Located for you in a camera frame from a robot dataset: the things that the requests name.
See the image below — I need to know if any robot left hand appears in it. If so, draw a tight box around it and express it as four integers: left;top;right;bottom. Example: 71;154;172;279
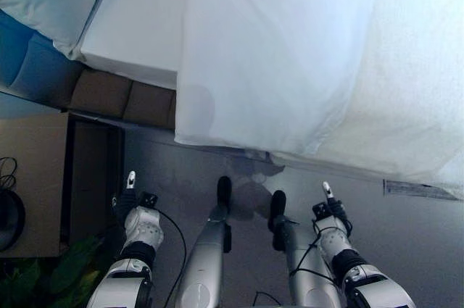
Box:
111;170;141;222

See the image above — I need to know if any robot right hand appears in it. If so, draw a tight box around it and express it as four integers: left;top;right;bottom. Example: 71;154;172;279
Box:
321;181;348;217

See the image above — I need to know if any brown padded bed base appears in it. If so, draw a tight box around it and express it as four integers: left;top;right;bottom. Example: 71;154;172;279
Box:
69;67;178;132

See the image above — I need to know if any robot right leg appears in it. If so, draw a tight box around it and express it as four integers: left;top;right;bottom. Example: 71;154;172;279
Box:
267;189;351;308

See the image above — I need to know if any robot leg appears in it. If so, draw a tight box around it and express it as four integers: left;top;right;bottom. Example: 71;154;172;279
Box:
267;189;351;308
176;175;234;308

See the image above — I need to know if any green leafy plant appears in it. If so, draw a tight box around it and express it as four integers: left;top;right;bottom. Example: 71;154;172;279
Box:
0;234;119;308

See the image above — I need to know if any beige nightstand with dark side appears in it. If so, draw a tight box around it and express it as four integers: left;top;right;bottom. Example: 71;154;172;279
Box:
0;111;127;259

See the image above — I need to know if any robot left leg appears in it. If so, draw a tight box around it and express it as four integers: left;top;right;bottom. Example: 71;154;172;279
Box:
176;175;234;308

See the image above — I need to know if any black round lamp base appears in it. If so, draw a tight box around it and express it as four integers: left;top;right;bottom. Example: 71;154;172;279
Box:
0;187;27;252

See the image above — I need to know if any white duvet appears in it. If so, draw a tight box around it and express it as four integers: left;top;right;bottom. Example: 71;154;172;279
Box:
173;0;464;201

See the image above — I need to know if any blue padded headboard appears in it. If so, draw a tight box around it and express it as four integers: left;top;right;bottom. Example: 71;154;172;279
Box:
0;8;87;107

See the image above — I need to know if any white mattress with sheet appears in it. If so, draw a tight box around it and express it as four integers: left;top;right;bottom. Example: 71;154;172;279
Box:
78;0;194;90

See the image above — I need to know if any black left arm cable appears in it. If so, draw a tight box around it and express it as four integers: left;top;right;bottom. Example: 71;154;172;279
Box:
154;209;189;296

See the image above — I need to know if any black cable on nightstand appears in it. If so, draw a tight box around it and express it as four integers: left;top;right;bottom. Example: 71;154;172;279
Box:
0;157;18;193

